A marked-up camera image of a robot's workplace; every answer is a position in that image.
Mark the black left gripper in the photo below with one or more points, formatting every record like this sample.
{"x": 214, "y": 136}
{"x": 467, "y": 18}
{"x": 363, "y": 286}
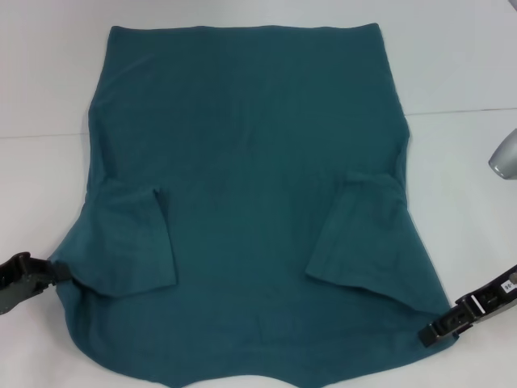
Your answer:
{"x": 18, "y": 283}

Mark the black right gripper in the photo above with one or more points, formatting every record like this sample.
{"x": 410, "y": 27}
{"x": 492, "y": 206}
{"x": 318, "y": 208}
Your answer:
{"x": 501, "y": 303}

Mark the teal blue t-shirt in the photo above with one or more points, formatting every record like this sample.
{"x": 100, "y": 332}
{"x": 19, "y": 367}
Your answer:
{"x": 242, "y": 182}

